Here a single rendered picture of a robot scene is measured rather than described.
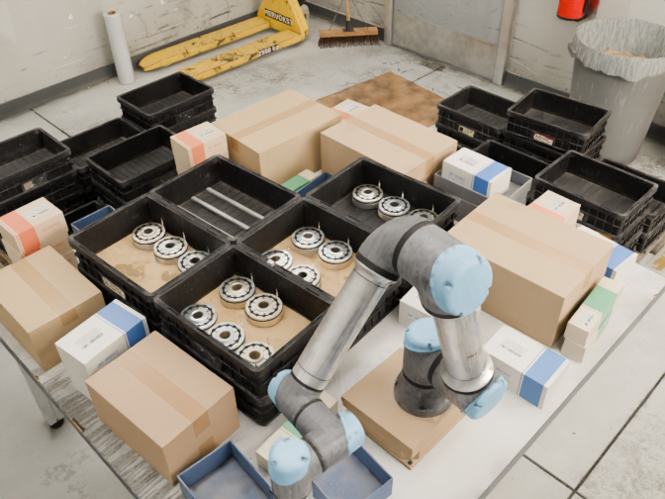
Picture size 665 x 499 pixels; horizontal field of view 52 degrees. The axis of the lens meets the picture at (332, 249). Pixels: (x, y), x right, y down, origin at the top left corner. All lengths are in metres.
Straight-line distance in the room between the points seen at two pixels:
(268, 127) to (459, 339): 1.45
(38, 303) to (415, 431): 1.08
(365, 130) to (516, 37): 2.46
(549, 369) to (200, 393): 0.89
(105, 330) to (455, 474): 0.96
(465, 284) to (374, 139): 1.36
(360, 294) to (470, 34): 3.85
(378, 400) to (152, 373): 0.57
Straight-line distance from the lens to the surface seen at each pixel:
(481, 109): 3.82
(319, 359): 1.33
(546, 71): 4.79
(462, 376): 1.47
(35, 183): 3.24
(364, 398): 1.75
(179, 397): 1.70
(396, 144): 2.45
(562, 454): 2.70
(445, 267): 1.17
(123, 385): 1.76
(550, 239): 2.09
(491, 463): 1.77
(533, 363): 1.87
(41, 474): 2.77
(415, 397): 1.68
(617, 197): 3.09
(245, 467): 1.72
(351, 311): 1.29
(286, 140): 2.48
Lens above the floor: 2.17
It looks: 40 degrees down
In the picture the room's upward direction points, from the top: 1 degrees counter-clockwise
